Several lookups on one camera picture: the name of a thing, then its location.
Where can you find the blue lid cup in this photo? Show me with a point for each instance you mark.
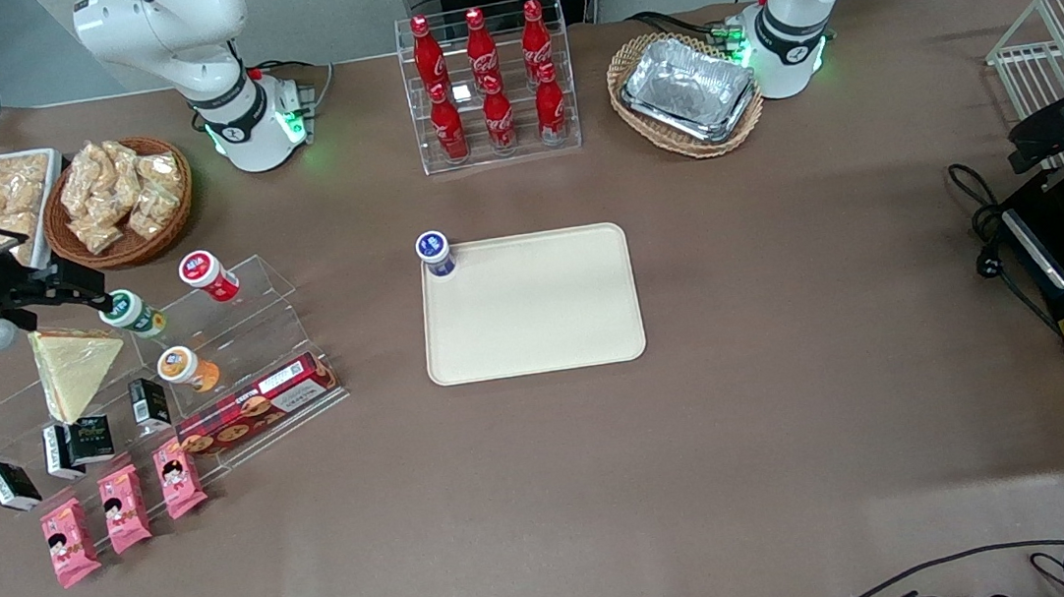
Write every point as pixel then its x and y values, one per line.
pixel 435 249

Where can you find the clear acrylic stepped display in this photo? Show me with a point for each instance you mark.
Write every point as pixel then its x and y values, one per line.
pixel 247 318

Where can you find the small black white carton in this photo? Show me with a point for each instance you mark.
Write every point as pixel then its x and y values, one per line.
pixel 59 455
pixel 13 487
pixel 149 402

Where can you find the clear acrylic bottle rack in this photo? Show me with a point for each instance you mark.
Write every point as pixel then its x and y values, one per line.
pixel 566 151

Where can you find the pink snack packet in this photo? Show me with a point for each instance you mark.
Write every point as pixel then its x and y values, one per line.
pixel 125 509
pixel 179 479
pixel 69 543

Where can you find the red lid cup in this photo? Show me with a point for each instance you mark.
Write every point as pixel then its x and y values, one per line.
pixel 203 271

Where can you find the red cola bottle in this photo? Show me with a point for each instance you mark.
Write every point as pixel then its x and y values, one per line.
pixel 448 127
pixel 499 119
pixel 481 47
pixel 551 109
pixel 535 36
pixel 429 52

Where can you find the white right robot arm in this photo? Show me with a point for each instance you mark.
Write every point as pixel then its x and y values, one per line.
pixel 168 30

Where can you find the aluminium foil tray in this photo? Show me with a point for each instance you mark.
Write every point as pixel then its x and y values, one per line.
pixel 689 79
pixel 672 124

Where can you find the beige plastic tray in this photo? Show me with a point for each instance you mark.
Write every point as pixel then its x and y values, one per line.
pixel 533 308

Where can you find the red cookie box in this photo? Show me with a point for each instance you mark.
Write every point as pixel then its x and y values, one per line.
pixel 257 407

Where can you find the light wicker basket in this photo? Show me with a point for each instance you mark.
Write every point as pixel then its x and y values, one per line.
pixel 733 141

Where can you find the triangular sandwich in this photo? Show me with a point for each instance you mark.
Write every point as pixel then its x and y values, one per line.
pixel 74 366

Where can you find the dark brown wicker basket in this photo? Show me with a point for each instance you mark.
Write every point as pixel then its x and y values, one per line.
pixel 132 252

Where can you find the white rectangular dish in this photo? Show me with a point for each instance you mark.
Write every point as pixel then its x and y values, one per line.
pixel 53 205

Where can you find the clear bag of snacks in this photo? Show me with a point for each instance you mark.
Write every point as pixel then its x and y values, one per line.
pixel 82 183
pixel 96 233
pixel 123 165
pixel 151 215
pixel 161 169

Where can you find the black power plug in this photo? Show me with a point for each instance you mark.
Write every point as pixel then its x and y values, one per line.
pixel 988 265

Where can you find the flat pack of crackers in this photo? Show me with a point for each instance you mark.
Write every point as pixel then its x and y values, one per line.
pixel 16 183
pixel 19 234

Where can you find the green lid cup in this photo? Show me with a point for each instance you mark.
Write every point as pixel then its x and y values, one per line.
pixel 130 311

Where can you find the orange lid cup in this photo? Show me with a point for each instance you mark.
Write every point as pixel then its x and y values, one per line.
pixel 181 365

